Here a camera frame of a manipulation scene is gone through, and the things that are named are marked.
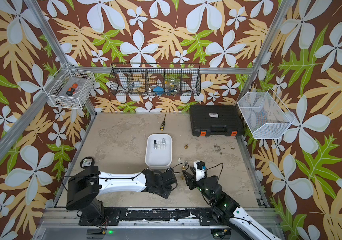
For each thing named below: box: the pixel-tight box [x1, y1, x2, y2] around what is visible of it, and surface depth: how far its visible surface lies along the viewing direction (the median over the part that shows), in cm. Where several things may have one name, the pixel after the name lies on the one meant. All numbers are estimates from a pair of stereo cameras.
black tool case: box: [189, 104, 244, 137], surface depth 110 cm
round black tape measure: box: [80, 156, 95, 169], surface depth 93 cm
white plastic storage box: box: [145, 133, 172, 170], surface depth 100 cm
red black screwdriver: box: [66, 83, 79, 97], surface depth 82 cm
